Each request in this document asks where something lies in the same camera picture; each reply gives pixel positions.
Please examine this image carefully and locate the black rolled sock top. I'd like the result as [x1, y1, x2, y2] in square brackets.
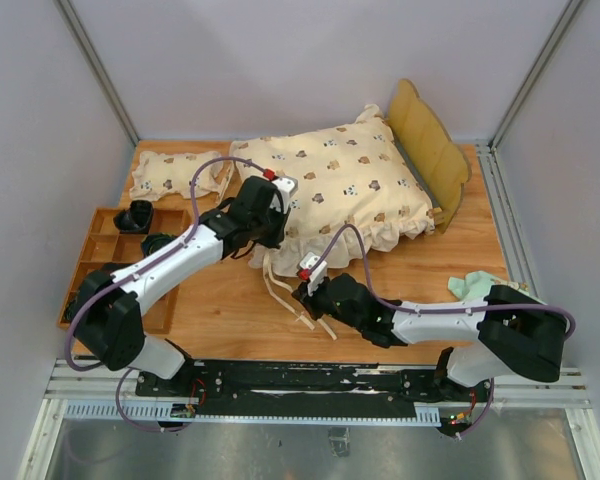
[113, 200, 154, 234]

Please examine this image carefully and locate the wooden pet bed frame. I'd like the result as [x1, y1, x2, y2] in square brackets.
[386, 78, 472, 233]

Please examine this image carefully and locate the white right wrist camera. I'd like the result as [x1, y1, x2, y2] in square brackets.
[298, 252, 328, 295]

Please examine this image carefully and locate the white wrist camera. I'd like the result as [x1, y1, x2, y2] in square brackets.
[263, 169, 298, 213]
[298, 252, 328, 295]

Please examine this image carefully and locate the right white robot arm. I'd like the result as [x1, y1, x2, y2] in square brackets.
[292, 274, 571, 400]

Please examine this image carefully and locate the cream animal print mattress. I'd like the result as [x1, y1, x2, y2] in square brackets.
[212, 103, 439, 341]

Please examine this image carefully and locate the wooden compartment tray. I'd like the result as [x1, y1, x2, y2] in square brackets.
[57, 208, 191, 330]

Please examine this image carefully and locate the rolled dark green sock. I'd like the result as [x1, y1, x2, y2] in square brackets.
[140, 233, 177, 258]

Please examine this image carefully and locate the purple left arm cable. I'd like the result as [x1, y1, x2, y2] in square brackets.
[64, 156, 269, 434]

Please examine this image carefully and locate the white slotted cable duct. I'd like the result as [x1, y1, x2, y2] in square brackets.
[64, 400, 442, 427]

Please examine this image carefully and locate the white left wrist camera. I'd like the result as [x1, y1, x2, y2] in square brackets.
[263, 169, 298, 213]

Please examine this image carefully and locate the small animal print pillow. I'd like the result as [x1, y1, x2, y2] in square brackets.
[129, 151, 221, 202]

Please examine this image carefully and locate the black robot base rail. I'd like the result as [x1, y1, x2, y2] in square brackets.
[135, 360, 488, 417]

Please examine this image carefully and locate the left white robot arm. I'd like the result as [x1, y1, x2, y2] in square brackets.
[68, 172, 297, 396]

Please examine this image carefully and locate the mint green cloth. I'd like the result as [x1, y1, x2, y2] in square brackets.
[447, 271, 541, 302]

